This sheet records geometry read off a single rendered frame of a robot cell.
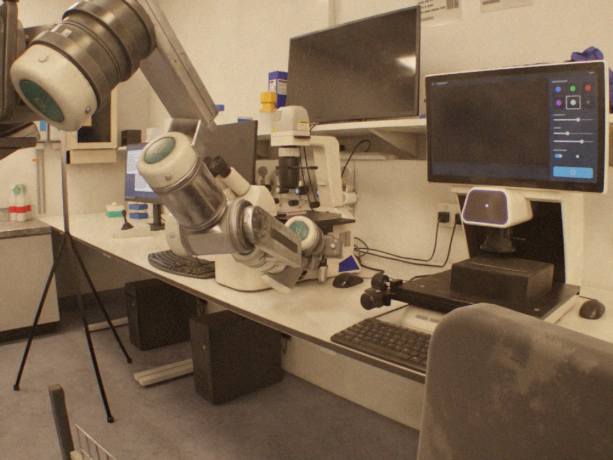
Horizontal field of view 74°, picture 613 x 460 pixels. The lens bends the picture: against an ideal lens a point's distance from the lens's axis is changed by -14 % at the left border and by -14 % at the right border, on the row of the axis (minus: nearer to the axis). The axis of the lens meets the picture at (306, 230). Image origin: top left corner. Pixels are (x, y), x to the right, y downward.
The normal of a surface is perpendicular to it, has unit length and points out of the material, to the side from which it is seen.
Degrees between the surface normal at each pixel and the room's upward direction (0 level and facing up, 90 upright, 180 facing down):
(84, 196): 90
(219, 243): 118
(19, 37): 68
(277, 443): 0
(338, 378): 90
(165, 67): 136
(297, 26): 90
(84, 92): 102
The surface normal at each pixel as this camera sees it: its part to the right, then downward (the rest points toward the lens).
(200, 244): -0.22, 0.59
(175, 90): -0.43, 0.79
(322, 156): -0.72, 0.27
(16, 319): 0.68, 0.11
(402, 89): -0.73, 0.03
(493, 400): -0.89, 0.07
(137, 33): 0.88, 0.27
